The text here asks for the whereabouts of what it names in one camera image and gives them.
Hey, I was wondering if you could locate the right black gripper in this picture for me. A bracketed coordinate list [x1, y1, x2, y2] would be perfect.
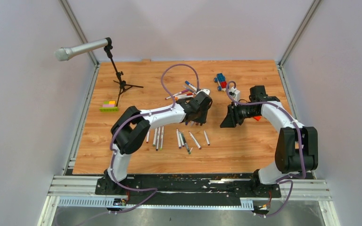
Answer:
[220, 101, 259, 128]

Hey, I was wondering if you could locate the orange capped white marker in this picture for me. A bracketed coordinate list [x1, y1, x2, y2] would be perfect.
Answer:
[174, 95, 194, 101]

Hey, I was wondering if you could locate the red capped white marker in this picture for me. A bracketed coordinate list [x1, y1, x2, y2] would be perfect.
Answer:
[176, 96, 194, 101]

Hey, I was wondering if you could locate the blue capped white marker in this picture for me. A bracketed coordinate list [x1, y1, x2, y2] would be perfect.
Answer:
[185, 81, 198, 93]

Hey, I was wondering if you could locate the black capped white marker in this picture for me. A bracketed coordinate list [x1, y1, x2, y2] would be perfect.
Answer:
[204, 130, 210, 146]

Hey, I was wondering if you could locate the brown capped white marker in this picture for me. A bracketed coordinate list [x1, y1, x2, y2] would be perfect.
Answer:
[189, 131, 202, 150]

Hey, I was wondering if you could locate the dark blue capped marker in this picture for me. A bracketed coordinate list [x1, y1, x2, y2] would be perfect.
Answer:
[179, 131, 185, 146]

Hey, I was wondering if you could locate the silver grey pen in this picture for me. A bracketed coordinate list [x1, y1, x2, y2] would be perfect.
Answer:
[181, 132, 191, 154]

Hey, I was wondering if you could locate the light green white marker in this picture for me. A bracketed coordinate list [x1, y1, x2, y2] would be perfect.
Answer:
[160, 126, 165, 150]

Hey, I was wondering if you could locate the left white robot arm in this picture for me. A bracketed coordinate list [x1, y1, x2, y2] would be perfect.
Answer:
[107, 89, 213, 194]

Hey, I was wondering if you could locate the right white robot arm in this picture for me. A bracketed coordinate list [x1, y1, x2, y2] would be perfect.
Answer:
[220, 85, 318, 197]

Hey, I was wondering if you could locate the blue red toy brick car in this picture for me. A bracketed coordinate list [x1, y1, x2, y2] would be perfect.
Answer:
[214, 73, 227, 91]

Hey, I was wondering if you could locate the black microphone tripod stand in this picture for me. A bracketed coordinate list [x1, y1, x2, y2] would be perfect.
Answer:
[104, 44, 144, 106]

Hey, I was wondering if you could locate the green pink toy brick stack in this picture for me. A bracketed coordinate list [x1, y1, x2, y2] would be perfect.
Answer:
[99, 101, 119, 112]

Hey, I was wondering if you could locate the silver microphone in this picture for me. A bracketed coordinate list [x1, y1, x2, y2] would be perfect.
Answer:
[54, 37, 112, 61]

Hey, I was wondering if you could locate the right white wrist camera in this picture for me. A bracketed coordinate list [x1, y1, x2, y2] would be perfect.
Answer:
[227, 87, 241, 102]

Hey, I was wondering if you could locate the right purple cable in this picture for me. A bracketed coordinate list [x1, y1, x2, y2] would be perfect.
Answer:
[225, 81, 306, 218]

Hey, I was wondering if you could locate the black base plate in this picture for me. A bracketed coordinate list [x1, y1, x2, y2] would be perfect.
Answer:
[95, 172, 281, 206]

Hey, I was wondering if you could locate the grey slotted cable duct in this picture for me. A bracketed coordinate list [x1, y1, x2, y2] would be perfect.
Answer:
[58, 196, 255, 211]

